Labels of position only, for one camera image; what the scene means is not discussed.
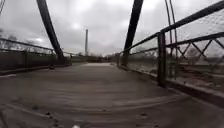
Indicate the grey wooden bridge deck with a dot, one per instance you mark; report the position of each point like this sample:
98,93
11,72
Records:
100,90

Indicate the tall pale chimney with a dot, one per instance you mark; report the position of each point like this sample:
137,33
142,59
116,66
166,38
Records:
86,41

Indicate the dark steel bridge beam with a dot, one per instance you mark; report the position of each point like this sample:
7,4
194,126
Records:
131,26
50,30

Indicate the robot's own part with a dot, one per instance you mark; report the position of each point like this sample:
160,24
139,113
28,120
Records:
76,126

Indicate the dark metal mesh railing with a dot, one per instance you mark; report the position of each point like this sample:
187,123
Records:
186,56
26,58

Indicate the row of bare trees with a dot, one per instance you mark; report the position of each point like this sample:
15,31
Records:
13,41

